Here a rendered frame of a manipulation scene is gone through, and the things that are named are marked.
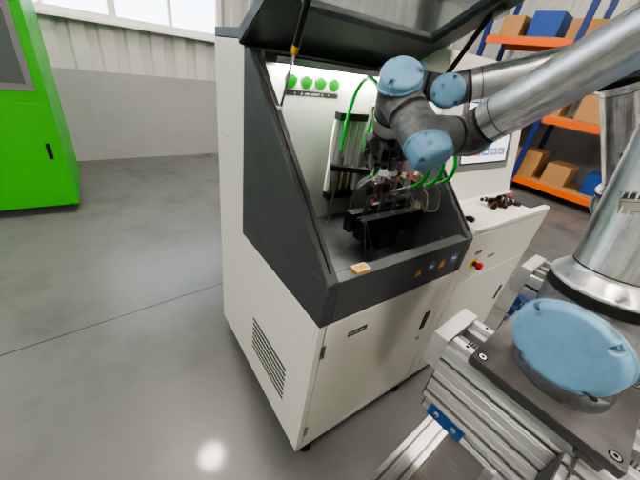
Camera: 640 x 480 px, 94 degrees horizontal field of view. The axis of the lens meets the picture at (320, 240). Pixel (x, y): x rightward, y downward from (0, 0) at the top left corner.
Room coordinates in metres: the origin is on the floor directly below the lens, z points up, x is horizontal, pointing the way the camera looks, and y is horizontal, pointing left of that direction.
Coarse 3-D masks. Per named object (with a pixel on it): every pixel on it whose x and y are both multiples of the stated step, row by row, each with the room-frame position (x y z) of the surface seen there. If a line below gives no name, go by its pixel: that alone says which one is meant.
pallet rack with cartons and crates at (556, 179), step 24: (600, 0) 5.34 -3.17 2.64; (504, 24) 6.37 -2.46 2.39; (528, 24) 6.27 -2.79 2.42; (552, 24) 5.78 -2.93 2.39; (576, 24) 5.60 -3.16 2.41; (600, 24) 5.42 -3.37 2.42; (480, 48) 6.33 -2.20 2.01; (504, 48) 6.86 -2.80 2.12; (528, 48) 6.57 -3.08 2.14; (552, 48) 6.29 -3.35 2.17; (552, 120) 5.22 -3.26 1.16; (576, 120) 5.06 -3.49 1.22; (528, 144) 5.34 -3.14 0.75; (528, 168) 5.37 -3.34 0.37; (552, 168) 5.14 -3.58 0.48; (576, 168) 5.18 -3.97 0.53; (552, 192) 4.87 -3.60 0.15; (576, 192) 4.76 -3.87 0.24
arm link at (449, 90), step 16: (560, 48) 0.79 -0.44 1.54; (496, 64) 0.81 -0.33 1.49; (512, 64) 0.80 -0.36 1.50; (528, 64) 0.79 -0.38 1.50; (448, 80) 0.80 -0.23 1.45; (464, 80) 0.80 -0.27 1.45; (480, 80) 0.80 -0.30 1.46; (496, 80) 0.79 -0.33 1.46; (512, 80) 0.79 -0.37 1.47; (432, 96) 0.81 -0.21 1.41; (448, 96) 0.79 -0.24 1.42; (464, 96) 0.81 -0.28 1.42; (480, 96) 0.81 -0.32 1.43
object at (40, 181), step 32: (0, 0) 2.20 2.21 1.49; (0, 32) 2.17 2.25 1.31; (32, 32) 2.42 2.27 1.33; (0, 64) 2.14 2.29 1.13; (32, 64) 2.24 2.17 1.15; (0, 96) 2.11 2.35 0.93; (32, 96) 2.21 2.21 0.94; (0, 128) 2.07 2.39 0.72; (32, 128) 2.17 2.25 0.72; (64, 128) 2.64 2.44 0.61; (0, 160) 2.03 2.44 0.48; (32, 160) 2.13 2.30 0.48; (64, 160) 2.25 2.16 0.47; (0, 192) 1.98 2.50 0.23; (32, 192) 2.09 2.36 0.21; (64, 192) 2.21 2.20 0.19
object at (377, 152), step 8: (376, 136) 0.69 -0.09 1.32; (376, 144) 0.74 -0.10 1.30; (384, 144) 0.67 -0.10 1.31; (392, 144) 0.68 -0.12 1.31; (376, 152) 0.72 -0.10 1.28; (384, 152) 0.72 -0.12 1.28; (392, 152) 0.72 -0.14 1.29; (400, 152) 0.72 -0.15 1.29; (376, 160) 0.73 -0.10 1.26; (384, 160) 0.70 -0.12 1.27; (392, 160) 0.70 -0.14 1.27; (400, 160) 0.71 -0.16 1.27; (376, 168) 0.74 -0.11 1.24; (384, 168) 0.74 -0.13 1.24; (392, 168) 0.74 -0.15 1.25
